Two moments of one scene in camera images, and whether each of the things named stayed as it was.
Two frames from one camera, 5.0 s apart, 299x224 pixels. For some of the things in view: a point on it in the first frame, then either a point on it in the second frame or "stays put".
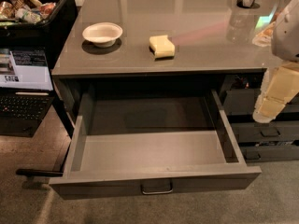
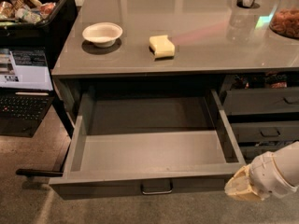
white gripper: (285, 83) -> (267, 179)
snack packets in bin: (25, 7) stays put
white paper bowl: (103, 35) stays put
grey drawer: (150, 142) stays put
